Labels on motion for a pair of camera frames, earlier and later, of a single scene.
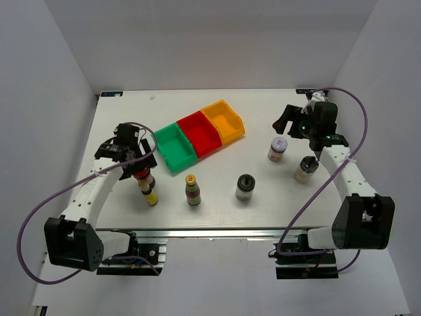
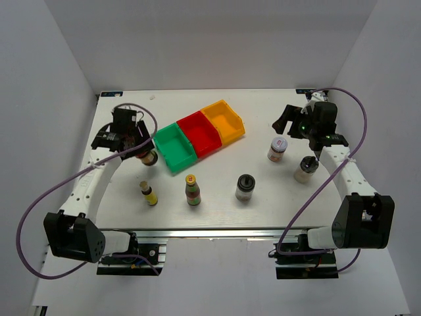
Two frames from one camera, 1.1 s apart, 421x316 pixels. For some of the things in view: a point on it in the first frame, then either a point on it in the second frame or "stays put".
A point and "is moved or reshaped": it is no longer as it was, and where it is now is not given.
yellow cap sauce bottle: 193,190 stays put
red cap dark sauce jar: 146,181 is moved or reshaped
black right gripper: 292,114 stays put
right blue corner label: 303,91 stays put
